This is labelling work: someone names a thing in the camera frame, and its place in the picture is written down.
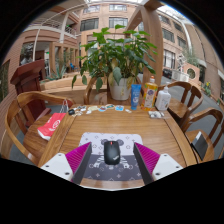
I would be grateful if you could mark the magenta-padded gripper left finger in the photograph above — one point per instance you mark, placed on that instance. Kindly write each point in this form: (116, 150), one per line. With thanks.
(60, 165)

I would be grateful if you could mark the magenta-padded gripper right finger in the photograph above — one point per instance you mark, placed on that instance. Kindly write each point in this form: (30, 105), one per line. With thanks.
(163, 165)

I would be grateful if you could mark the black computer mouse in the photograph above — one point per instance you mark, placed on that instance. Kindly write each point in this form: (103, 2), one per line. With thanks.
(112, 153)

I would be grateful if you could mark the grey white bear-print mouse pad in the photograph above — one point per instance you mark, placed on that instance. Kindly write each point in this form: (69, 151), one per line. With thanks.
(96, 140)

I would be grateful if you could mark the wooden armchair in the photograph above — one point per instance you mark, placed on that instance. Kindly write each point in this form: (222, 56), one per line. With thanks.
(88, 90)
(208, 115)
(33, 140)
(176, 108)

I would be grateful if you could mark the red bag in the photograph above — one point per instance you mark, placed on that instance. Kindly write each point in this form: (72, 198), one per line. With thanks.
(51, 126)

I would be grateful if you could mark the black notebook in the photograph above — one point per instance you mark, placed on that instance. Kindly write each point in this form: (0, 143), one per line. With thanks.
(200, 145)

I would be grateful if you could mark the clear plastic packet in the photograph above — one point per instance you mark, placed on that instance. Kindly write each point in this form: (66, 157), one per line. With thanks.
(156, 114)

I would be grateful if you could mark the black key fob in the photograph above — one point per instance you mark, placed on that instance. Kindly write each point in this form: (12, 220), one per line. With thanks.
(71, 112)

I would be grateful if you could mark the white pump bottle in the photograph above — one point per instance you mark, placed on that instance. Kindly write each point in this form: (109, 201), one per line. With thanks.
(163, 100)

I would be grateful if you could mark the yellow liquid bottle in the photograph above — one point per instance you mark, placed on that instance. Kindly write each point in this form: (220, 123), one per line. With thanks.
(149, 96)

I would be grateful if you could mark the blue tube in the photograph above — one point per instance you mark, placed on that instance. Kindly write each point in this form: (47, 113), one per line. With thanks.
(135, 96)

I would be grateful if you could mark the dark red wooden podium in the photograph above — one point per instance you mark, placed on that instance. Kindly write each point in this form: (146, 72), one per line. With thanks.
(28, 80)

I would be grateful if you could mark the white statue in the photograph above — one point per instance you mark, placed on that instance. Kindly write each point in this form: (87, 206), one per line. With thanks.
(181, 63)

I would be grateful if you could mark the dark statue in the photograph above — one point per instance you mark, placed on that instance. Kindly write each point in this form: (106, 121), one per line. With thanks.
(26, 55)

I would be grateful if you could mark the green plant in white pot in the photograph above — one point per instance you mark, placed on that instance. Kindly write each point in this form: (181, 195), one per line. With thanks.
(116, 53)

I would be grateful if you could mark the wooden post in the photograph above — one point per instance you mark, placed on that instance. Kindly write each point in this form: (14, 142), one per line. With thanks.
(154, 36)

